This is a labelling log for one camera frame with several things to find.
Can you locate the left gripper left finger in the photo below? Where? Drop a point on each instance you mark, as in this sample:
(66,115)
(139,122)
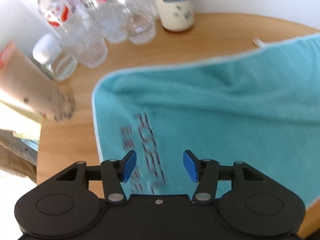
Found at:
(113,173)

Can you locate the milk tea plastic cup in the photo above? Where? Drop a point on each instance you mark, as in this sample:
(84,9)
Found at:
(30,88)

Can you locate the clear water bottle red label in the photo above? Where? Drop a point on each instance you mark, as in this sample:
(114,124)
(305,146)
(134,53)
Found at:
(79,35)

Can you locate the white patterned canister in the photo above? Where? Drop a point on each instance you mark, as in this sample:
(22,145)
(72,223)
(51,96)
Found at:
(176,15)

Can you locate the small white cap bottle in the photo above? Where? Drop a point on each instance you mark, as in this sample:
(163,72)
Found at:
(48,53)

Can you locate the teal microfiber towel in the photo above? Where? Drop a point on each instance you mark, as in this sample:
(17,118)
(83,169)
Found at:
(260,107)

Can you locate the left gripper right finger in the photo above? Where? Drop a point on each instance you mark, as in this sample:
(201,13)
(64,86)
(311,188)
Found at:
(205,172)

